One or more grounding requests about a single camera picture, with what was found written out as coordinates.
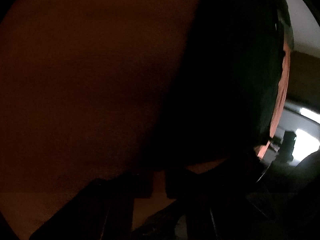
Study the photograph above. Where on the folded camouflage clothes stack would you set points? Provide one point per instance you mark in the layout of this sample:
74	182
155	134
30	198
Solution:
285	19

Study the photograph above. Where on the orange fleece bed blanket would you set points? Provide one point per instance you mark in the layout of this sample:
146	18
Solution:
79	80

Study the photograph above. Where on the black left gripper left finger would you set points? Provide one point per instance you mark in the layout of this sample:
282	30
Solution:
103	209

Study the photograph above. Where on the black t-shirt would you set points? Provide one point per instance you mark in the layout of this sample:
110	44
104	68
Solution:
219	102

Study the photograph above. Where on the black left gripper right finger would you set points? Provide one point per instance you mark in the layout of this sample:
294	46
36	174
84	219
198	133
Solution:
282	204

